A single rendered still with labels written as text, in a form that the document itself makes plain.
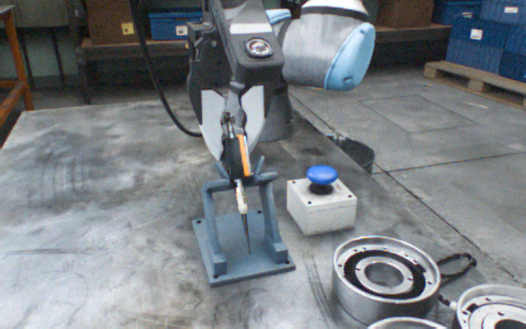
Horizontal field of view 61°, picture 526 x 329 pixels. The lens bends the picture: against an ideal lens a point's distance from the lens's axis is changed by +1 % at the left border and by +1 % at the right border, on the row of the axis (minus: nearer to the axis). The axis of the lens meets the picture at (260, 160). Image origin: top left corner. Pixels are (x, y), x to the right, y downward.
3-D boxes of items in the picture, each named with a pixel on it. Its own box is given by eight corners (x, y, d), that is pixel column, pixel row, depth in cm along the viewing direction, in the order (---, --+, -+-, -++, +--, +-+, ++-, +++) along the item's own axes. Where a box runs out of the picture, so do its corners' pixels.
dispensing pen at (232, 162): (240, 255, 48) (218, 107, 50) (234, 254, 52) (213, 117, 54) (260, 251, 48) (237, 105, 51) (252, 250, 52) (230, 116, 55)
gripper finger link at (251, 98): (256, 137, 58) (248, 70, 54) (270, 155, 53) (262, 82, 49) (234, 143, 57) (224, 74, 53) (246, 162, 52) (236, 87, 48)
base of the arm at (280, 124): (215, 119, 95) (213, 74, 91) (281, 113, 99) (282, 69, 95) (231, 146, 82) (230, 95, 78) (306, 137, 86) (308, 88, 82)
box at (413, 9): (438, 27, 424) (446, -22, 405) (389, 30, 411) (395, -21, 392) (411, 21, 462) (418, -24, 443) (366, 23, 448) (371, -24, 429)
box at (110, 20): (150, 42, 356) (145, -8, 340) (85, 46, 340) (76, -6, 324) (143, 34, 390) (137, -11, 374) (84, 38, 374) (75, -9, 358)
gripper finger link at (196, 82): (224, 120, 51) (230, 45, 48) (228, 126, 50) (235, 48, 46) (184, 120, 50) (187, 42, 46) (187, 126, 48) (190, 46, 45)
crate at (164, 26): (208, 32, 403) (207, 7, 394) (214, 39, 370) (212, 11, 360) (150, 34, 392) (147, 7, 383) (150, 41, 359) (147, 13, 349)
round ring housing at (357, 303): (355, 344, 41) (359, 310, 39) (316, 271, 50) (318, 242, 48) (456, 324, 43) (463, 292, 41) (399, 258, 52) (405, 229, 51)
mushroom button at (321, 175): (340, 207, 58) (343, 174, 56) (312, 211, 57) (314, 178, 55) (327, 193, 61) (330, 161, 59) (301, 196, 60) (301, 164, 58)
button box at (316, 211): (354, 227, 58) (358, 195, 56) (304, 236, 56) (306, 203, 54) (329, 197, 65) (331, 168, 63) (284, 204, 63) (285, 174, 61)
